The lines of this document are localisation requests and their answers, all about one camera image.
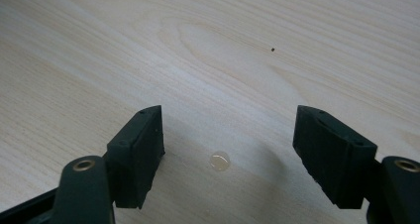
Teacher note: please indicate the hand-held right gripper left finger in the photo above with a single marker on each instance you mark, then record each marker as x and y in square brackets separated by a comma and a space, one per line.
[135, 158]

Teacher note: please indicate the small white round object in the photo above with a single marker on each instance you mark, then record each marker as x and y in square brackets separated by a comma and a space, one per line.
[220, 161]

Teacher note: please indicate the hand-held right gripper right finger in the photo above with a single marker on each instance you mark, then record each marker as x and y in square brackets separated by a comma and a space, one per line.
[336, 158]

